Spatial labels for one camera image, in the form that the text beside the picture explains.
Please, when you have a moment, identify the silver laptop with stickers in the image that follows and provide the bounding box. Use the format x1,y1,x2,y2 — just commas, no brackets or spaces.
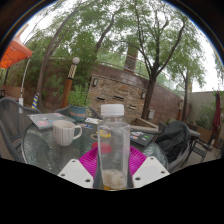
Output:
27,112,77,131

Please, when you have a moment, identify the orange patio umbrella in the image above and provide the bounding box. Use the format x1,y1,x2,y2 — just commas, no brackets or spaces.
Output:
0,34,34,105

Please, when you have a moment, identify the lamp post with globe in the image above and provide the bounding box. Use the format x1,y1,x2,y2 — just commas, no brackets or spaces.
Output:
60,56,82,110

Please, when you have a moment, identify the white ribbed ceramic mug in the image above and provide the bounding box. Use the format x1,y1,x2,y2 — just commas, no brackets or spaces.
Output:
52,119,84,147

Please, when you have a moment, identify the white wall utility box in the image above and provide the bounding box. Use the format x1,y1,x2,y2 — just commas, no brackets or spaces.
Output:
147,109,156,121

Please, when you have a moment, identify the green plant in blue pot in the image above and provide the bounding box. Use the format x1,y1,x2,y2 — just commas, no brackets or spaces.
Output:
67,84,91,123

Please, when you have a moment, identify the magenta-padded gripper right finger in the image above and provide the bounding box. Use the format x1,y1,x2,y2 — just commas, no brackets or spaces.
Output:
127,146,171,190

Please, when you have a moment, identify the white paper sheet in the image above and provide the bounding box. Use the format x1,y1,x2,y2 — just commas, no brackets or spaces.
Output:
84,116,101,125

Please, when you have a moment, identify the flat round red coaster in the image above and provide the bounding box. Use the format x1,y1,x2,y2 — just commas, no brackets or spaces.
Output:
91,141,114,155

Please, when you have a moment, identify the dark-trunk branching tree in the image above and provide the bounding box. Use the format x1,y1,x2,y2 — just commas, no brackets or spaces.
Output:
113,0,208,121

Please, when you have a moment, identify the black jacket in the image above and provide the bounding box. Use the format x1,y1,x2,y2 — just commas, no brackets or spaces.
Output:
154,120,192,165

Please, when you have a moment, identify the colourful sticker card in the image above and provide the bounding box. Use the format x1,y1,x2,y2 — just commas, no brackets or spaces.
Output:
79,122,95,130

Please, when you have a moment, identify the small yellow card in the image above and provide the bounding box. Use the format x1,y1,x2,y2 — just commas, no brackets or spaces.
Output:
98,128,113,140

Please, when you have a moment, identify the slim-trunk tree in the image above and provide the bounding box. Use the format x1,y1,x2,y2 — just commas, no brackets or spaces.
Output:
166,49,210,123

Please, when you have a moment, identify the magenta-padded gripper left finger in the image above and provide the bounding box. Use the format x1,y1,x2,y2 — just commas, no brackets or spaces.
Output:
57,146,101,190

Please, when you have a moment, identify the clear plastic bottle white cap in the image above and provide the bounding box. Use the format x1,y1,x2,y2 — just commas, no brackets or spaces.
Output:
94,103,132,192

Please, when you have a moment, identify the leaning grey-trunk tree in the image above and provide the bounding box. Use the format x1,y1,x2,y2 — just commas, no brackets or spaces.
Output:
23,0,111,105

